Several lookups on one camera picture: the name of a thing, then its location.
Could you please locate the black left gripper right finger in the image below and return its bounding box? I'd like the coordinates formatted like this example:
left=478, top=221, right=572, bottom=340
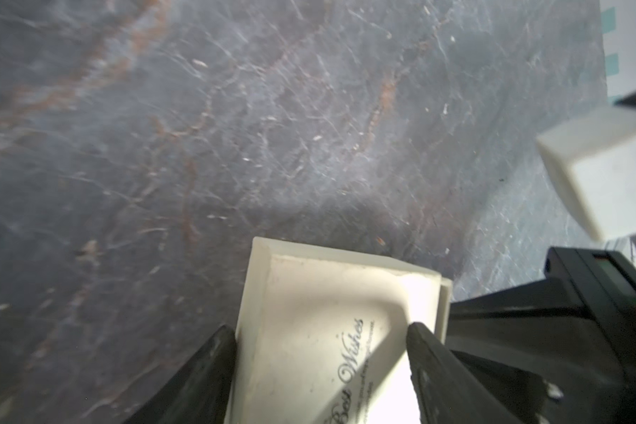
left=406, top=323, right=519, bottom=423

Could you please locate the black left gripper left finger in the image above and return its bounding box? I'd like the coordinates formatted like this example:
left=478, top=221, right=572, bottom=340
left=125, top=326, right=237, bottom=424

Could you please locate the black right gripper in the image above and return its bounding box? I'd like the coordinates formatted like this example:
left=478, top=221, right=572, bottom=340
left=446, top=247, right=636, bottom=423

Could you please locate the small cream printed gift box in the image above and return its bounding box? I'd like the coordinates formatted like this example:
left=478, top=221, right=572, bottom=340
left=226, top=237, right=452, bottom=423

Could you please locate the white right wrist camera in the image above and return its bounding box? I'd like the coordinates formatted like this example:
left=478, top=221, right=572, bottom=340
left=536, top=105, right=636, bottom=247

